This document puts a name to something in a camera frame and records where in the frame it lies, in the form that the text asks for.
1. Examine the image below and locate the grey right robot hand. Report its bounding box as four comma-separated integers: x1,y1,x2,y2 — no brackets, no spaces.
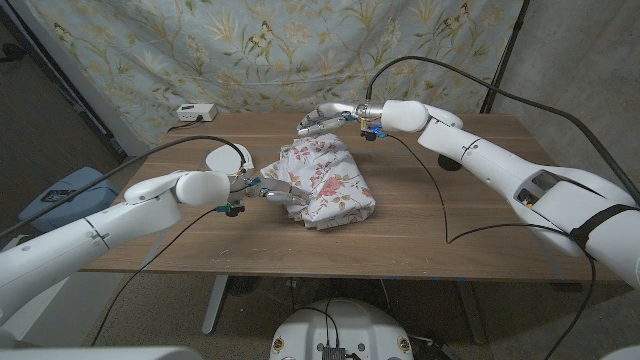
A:
296,102,371,138

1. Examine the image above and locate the black arm strap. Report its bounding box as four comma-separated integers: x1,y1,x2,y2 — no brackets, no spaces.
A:
569,203,640,250

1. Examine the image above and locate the black power strip cable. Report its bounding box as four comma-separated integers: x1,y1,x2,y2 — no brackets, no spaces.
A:
166,115,205,134

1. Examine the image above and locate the blue box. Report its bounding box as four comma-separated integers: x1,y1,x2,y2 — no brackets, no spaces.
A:
18,166,131,235

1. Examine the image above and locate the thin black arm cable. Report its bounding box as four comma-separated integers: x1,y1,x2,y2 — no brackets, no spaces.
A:
91,208,221,347
387,133,599,360

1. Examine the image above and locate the white table leg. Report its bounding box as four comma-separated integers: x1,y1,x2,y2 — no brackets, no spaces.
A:
201,274,230,336

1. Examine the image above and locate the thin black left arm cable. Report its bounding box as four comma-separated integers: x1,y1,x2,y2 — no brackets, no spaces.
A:
91,208,221,347

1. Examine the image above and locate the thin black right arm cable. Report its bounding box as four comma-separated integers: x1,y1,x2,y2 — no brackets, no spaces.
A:
387,133,599,360

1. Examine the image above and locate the black torso cable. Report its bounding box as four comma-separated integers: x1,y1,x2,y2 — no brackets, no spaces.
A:
298,298,342,347

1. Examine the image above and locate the pale blue floral backdrop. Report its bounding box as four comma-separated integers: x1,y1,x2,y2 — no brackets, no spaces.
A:
24,0,525,150

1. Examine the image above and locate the white round flat device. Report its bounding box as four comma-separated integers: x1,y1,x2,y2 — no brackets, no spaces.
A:
204,143,255,177

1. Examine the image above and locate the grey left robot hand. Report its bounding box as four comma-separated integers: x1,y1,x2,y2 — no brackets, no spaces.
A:
244,177,312,207

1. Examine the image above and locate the white robot right shoulder cover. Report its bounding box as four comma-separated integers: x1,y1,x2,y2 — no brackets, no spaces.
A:
602,344,640,360

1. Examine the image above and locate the black cylindrical speaker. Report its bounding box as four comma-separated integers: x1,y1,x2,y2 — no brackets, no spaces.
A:
437,153,464,173

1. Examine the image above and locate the white robot torso base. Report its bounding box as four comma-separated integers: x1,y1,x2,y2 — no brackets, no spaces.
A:
268,298,415,360

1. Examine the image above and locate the white floor platform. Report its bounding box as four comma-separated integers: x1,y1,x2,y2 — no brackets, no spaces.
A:
0,272,126,347

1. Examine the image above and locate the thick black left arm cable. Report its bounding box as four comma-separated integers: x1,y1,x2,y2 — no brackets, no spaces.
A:
0,135,249,239

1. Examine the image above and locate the black backdrop stand pole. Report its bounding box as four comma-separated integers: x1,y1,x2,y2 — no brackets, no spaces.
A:
479,0,531,115

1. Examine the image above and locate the white power strip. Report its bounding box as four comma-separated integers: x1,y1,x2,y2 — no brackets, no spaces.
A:
175,103,219,123

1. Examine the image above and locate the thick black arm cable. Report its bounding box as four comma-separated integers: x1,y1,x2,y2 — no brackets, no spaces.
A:
0,135,249,239
364,55,640,206

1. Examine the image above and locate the white red-flowered cloth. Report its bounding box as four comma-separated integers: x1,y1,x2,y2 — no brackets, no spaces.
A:
259,132,377,231

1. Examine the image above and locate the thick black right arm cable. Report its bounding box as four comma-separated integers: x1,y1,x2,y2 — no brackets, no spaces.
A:
364,55,640,206

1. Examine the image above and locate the black slanted wall rail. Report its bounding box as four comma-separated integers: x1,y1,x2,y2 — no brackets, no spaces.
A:
0,0,126,159

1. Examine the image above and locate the grey table leg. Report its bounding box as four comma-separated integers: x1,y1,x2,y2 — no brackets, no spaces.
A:
455,279,489,345

